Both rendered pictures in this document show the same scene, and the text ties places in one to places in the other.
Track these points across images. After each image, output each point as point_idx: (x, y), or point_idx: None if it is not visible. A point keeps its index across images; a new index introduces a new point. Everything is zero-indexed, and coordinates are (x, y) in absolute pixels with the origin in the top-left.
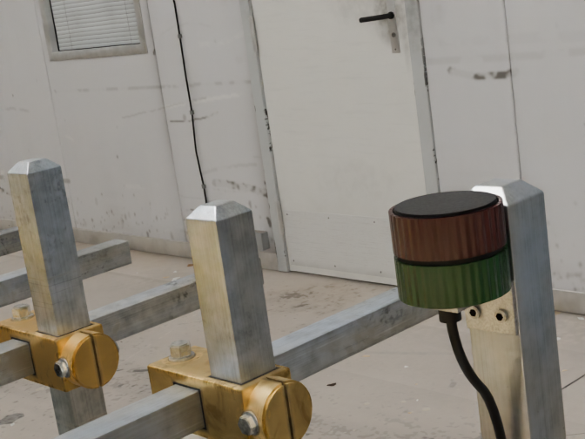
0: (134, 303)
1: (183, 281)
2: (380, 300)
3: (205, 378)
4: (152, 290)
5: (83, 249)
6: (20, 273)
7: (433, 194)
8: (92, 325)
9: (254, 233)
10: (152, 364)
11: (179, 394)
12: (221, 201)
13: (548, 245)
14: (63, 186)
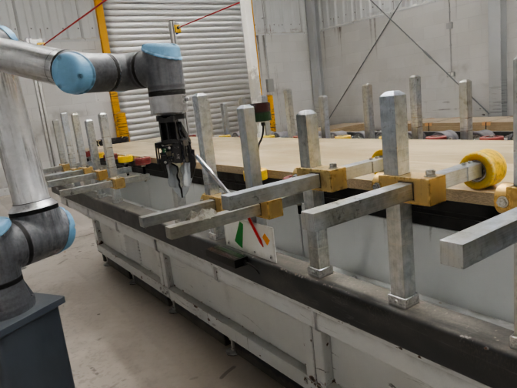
0: (374, 189)
1: (350, 199)
2: (251, 188)
3: (323, 165)
4: (368, 195)
5: (485, 232)
6: (511, 210)
7: (258, 103)
8: (381, 174)
9: (296, 122)
10: (343, 166)
11: None
12: (304, 110)
13: (238, 120)
14: (380, 107)
